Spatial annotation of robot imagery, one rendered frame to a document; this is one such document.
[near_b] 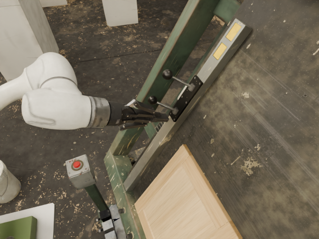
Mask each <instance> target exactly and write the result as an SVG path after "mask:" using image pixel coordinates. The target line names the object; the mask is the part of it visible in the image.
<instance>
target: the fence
mask: <svg viewBox="0 0 319 239"><path fill-rule="evenodd" d="M235 23H237V24H239V25H240V26H241V28H240V30H239V31H238V32H237V34H236V35H235V37H234V38H233V40H232V41H230V40H229V39H228V38H226V36H227V34H228V33H229V31H230V30H231V29H232V27H233V26H234V24H235ZM251 31H252V28H250V27H249V26H247V25H246V24H245V23H243V22H242V21H240V20H238V19H235V20H234V21H233V23H232V24H231V26H230V28H229V29H228V30H227V32H226V33H225V35H224V36H223V38H222V39H221V40H220V42H219V43H218V45H217V46H216V48H215V49H214V51H213V52H212V54H211V55H210V57H209V58H208V60H207V61H206V63H205V64H204V65H203V67H202V68H201V70H200V71H199V73H198V74H197V76H198V77H199V79H200V80H201V81H202V82H203V85H202V86H201V88H200V89H199V90H198V92H197V93H196V95H195V96H194V97H193V99H192V100H191V102H190V103H189V104H188V106H187V107H186V108H185V110H184V111H183V112H182V114H181V115H180V117H179V118H178V120H177V121H176V122H173V120H172V118H171V117H170V116H169V117H168V118H169V120H168V122H165V123H164V124H163V126H162V127H161V129H160V130H159V132H158V133H157V135H156V136H155V138H154V139H153V140H152V142H151V143H150V145H149V146H148V148H147V149H146V151H145V152H144V154H143V155H142V157H141V158H140V159H139V161H138V162H137V164H136V166H135V167H134V168H133V170H132V171H131V173H130V174H129V176H128V177H127V179H126V180H125V182H124V183H123V184H124V187H125V190H126V191H132V190H133V189H134V187H135V186H136V185H137V183H138V182H139V181H140V179H141V178H142V177H143V176H144V174H145V173H146V172H147V170H148V169H149V167H150V166H151V165H152V163H153V162H154V161H155V159H156V158H157V157H158V155H159V154H160V153H161V151H162V150H163V149H164V147H165V146H166V145H167V143H168V142H169V141H170V139H171V138H172V137H173V135H174V134H175V133H176V131H177V130H178V128H179V127H180V126H181V124H182V123H183V122H184V120H185V119H186V118H187V116H188V115H189V114H190V112H191V111H192V110H193V108H194V107H195V106H196V104H197V103H198V102H199V100H200V99H201V98H202V96H203V95H204V94H205V92H206V91H207V90H208V88H209V87H210V85H211V84H212V83H213V81H214V80H215V79H216V77H217V76H218V75H219V74H220V72H221V71H222V70H223V68H224V67H225V66H226V64H227V63H228V61H229V60H230V59H231V57H232V56H233V55H234V53H235V52H236V51H237V49H238V48H239V47H240V45H241V44H242V43H243V41H244V40H245V39H246V37H247V36H248V35H249V33H250V32H251ZM221 43H223V44H225V45H226V46H227V48H226V49H225V51H224V52H223V53H222V55H221V56H220V58H219V59H218V60H217V59H216V58H215V57H214V56H213V55H214V53H215V52H216V50H217V49H218V48H219V46H220V45H221Z"/></svg>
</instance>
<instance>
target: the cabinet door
mask: <svg viewBox="0 0 319 239"><path fill-rule="evenodd" d="M134 205H135V208H136V211H137V214H138V216H139V219H140V222H141V225H142V228H143V231H144V233H145V236H146V239H243V238H242V236H241V234H240V233H239V231H238V229H237V228H236V226H235V225H234V223H233V221H232V220H231V218H230V216H229V215H228V213H227V211H226V210H225V208H224V206H223V205H222V203H221V202H220V200H219V198H218V196H217V195H216V193H215V191H214V190H213V188H212V186H211V185H210V183H209V181H208V180H207V178H206V177H205V175H204V173H203V172H202V170H201V168H200V167H199V165H198V163H197V162H196V160H195V159H194V157H193V155H192V154H191V152H190V150H189V148H188V147H187V145H186V144H183V145H182V146H181V147H180V148H179V150H178V151H177V152H176V153H175V155H174V156H173V157H172V158H171V159H170V160H169V162H168V163H167V164H166V165H165V167H164V168H163V169H162V171H161V172H160V173H159V174H158V176H157V177H156V178H155V179H154V180H153V182H152V183H151V184H150V185H149V187H148V188H147V189H146V191H145V192H144V193H143V194H142V195H141V197H140V198H139V199H138V200H137V202H136V203H135V204H134Z"/></svg>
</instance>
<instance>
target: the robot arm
mask: <svg viewBox="0 0 319 239"><path fill-rule="evenodd" d="M20 99H22V105H21V110H22V116H23V119H24V121H25V122H26V123H27V124H29V125H32V126H36V127H40V128H46V129H60V130H70V129H78V128H104V127H105V126H117V125H118V126H119V129H120V131H123V130H126V129H132V128H139V127H145V126H147V125H148V123H151V122H168V120H169V118H168V116H167V115H166V114H164V113H160V112H156V111H155V110H154V108H153V107H152V106H150V105H147V104H145V103H142V102H140V101H137V100H136V99H135V98H132V99H131V100H132V101H131V102H130V103H124V104H120V103H118V102H113V101H107V100H106V99H105V98H98V97H92V96H84V95H82V93H81V92H80V91H79V89H78V87H77V79H76V76H75V73H74V70H73V68H72V66H71V65H70V63H69V62H68V61H67V59H66V58H64V57H63V56H62V55H60V54H58V53H54V52H48V53H44V54H42V55H41V56H40V57H39V58H38V59H37V60H36V61H35V62H34V63H33V64H31V65H30V66H28V67H26V68H24V71H23V73H22V75H21V76H20V77H18V78H16V79H14V80H11V81H9V82H7V83H5V84H3V85H1V86H0V111H1V110H2V109H3V108H5V107H6V106H8V105H9V104H11V103H13V102H15V101H17V100H20ZM132 107H134V108H132ZM135 108H138V109H135Z"/></svg>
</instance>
